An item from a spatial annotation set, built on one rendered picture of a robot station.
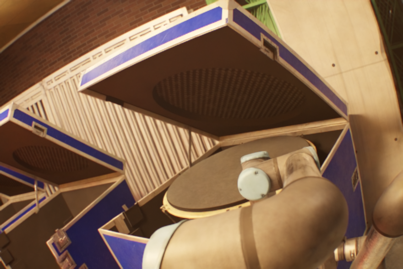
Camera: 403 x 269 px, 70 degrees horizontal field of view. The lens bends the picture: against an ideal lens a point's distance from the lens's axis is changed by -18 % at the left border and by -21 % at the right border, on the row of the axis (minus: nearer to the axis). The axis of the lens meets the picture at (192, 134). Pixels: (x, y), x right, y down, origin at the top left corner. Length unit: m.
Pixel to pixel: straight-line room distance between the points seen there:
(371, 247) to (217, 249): 0.65
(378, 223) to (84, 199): 2.68
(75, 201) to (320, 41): 2.47
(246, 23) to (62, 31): 4.44
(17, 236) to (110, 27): 3.19
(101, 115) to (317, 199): 3.59
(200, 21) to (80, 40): 4.10
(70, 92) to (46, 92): 0.38
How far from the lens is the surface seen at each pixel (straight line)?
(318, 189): 0.42
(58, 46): 5.52
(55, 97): 4.17
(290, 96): 1.89
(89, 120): 3.90
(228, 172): 1.85
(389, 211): 0.82
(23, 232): 3.01
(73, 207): 3.32
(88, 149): 2.47
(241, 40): 1.28
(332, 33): 2.18
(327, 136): 2.13
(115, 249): 1.87
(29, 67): 6.02
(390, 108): 2.33
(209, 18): 1.20
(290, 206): 0.38
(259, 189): 0.93
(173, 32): 1.31
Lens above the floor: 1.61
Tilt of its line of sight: 12 degrees down
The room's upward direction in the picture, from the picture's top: 22 degrees counter-clockwise
